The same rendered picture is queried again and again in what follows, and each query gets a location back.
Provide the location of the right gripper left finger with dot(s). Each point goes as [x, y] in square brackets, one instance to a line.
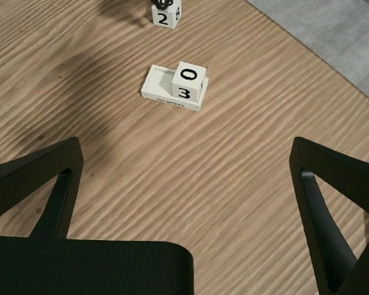
[22, 176]

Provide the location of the white number cube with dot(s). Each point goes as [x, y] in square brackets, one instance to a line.
[188, 81]
[171, 19]

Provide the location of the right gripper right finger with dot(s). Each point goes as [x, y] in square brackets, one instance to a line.
[332, 258]

